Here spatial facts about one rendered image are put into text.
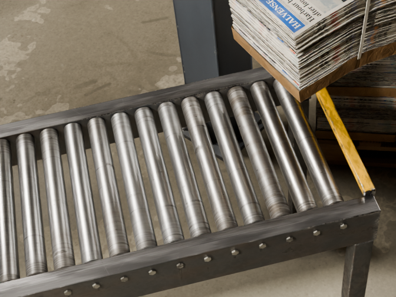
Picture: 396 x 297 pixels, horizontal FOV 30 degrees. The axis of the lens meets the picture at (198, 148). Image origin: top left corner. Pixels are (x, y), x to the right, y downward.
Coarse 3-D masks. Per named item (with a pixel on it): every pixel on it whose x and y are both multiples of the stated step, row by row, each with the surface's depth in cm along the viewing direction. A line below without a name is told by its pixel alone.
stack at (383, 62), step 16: (368, 64) 241; (384, 64) 240; (336, 80) 249; (352, 80) 248; (368, 80) 247; (384, 80) 246; (336, 96) 255; (352, 96) 254; (368, 96) 254; (320, 112) 263; (352, 112) 260; (368, 112) 259; (384, 112) 258; (320, 128) 269; (352, 128) 266; (368, 128) 265; (384, 128) 264; (320, 144) 275; (336, 144) 274; (368, 144) 271; (384, 144) 271; (336, 160) 280; (368, 160) 279; (384, 160) 279
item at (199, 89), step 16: (208, 80) 204; (224, 80) 203; (240, 80) 203; (256, 80) 202; (272, 80) 203; (144, 96) 202; (160, 96) 201; (176, 96) 201; (192, 96) 201; (224, 96) 204; (272, 96) 208; (64, 112) 201; (80, 112) 200; (96, 112) 200; (112, 112) 199; (128, 112) 200; (0, 128) 199; (16, 128) 198; (32, 128) 198; (112, 128) 203; (160, 128) 208; (64, 144) 204; (16, 160) 204
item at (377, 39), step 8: (384, 0) 166; (392, 0) 168; (384, 8) 169; (392, 8) 170; (376, 16) 169; (384, 16) 171; (392, 16) 172; (376, 24) 171; (384, 24) 173; (392, 24) 175; (376, 32) 173; (384, 32) 175; (392, 32) 178; (368, 40) 174; (376, 40) 176; (384, 40) 177; (392, 40) 179; (368, 48) 176
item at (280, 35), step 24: (240, 0) 173; (264, 0) 165; (288, 0) 163; (312, 0) 162; (336, 0) 161; (240, 24) 183; (264, 24) 169; (288, 24) 159; (312, 24) 158; (336, 24) 162; (264, 48) 178; (288, 48) 164; (312, 48) 164; (336, 48) 169; (288, 72) 173; (312, 72) 170
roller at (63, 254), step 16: (48, 128) 197; (48, 144) 194; (48, 160) 190; (48, 176) 187; (48, 192) 184; (64, 192) 184; (48, 208) 181; (64, 208) 180; (64, 224) 177; (64, 240) 173; (64, 256) 170
